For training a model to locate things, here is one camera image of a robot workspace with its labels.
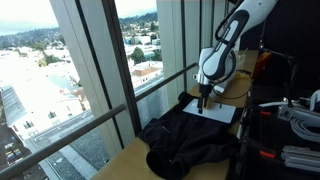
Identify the black zip vest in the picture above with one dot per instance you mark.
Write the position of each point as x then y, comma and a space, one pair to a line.
186, 140

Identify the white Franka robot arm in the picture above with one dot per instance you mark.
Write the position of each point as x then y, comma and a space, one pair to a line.
220, 60

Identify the yellow crumpled object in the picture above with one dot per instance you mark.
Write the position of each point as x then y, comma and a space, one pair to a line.
242, 75

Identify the grey window mullion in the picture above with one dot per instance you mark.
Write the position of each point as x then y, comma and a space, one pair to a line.
170, 40
96, 66

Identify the white flat board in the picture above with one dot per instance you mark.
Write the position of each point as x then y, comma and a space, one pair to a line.
216, 113

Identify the grey metal handrail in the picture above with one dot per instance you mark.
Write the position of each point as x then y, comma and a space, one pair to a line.
66, 138

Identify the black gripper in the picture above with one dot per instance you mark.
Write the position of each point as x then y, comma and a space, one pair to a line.
205, 90

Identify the clear plastic cup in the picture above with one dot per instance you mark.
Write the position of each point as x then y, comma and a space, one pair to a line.
240, 60

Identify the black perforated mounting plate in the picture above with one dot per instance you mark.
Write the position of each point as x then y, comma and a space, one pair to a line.
266, 133

